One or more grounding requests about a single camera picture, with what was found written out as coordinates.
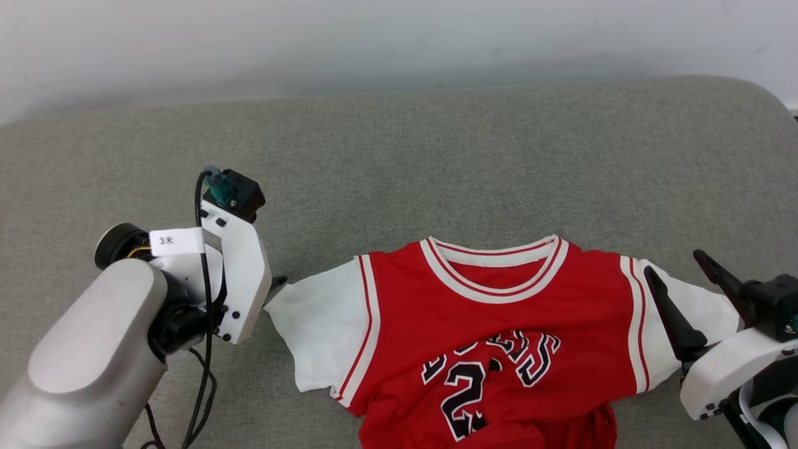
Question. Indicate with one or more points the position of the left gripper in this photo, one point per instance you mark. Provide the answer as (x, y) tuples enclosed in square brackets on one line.
[(181, 324)]

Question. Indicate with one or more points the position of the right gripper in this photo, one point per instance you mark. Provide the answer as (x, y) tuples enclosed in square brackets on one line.
[(764, 405)]

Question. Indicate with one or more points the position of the red and white basketball jersey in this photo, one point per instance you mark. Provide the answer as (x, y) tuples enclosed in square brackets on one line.
[(474, 312)]

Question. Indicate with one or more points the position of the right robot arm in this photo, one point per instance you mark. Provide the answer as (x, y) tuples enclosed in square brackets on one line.
[(792, 429)]

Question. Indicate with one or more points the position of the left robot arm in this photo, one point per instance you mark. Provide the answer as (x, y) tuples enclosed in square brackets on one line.
[(81, 362)]

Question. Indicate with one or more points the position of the white paper label tag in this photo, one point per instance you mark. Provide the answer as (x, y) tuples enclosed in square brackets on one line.
[(176, 241)]

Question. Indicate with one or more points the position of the left white camera bracket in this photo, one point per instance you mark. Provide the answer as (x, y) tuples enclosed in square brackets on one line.
[(246, 280)]

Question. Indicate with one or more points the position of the right black wrist camera box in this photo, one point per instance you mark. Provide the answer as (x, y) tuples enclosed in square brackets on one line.
[(773, 305)]

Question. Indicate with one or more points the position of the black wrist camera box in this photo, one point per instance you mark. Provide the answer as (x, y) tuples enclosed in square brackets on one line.
[(773, 305), (247, 193)]

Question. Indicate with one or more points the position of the left black wrist camera box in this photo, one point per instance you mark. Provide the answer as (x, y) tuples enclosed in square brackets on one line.
[(247, 193)]

